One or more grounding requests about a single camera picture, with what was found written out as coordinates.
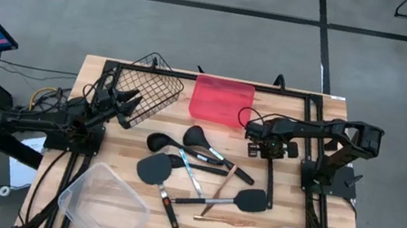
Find black ladle with slim handle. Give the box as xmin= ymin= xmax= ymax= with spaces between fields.
xmin=144 ymin=131 xmax=227 ymax=167

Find red plastic container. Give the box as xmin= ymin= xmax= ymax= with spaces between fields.
xmin=186 ymin=73 xmax=257 ymax=131

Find black spatula steel neck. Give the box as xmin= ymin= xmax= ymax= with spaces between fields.
xmin=170 ymin=174 xmax=271 ymax=220

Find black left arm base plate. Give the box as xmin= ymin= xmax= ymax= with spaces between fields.
xmin=42 ymin=115 xmax=107 ymax=159

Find wooden spatula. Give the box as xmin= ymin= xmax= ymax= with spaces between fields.
xmin=192 ymin=209 xmax=257 ymax=228

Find black ladle with thick handle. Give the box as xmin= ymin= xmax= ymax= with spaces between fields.
xmin=177 ymin=123 xmax=264 ymax=186

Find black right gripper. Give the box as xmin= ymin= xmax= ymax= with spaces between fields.
xmin=240 ymin=119 xmax=304 ymax=166

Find white paper sheet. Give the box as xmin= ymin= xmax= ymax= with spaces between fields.
xmin=3 ymin=130 xmax=48 ymax=193

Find black turner red button handle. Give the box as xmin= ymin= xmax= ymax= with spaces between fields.
xmin=127 ymin=148 xmax=192 ymax=228

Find yellow cable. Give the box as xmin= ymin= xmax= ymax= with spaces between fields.
xmin=28 ymin=83 xmax=60 ymax=115

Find clear plastic container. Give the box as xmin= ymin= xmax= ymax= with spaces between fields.
xmin=52 ymin=155 xmax=158 ymax=228

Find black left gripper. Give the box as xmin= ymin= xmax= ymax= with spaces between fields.
xmin=89 ymin=82 xmax=145 ymax=133

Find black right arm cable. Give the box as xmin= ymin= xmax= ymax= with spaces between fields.
xmin=235 ymin=105 xmax=274 ymax=132

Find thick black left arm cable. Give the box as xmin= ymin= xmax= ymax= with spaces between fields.
xmin=78 ymin=63 xmax=123 ymax=117

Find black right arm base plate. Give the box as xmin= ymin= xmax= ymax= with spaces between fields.
xmin=296 ymin=158 xmax=362 ymax=202

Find silver butter knife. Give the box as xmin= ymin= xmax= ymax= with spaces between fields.
xmin=171 ymin=147 xmax=212 ymax=199

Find rose gold tongs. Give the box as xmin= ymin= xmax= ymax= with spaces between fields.
xmin=200 ymin=159 xmax=239 ymax=221

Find black wire basket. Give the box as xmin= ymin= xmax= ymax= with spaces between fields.
xmin=104 ymin=46 xmax=190 ymax=137

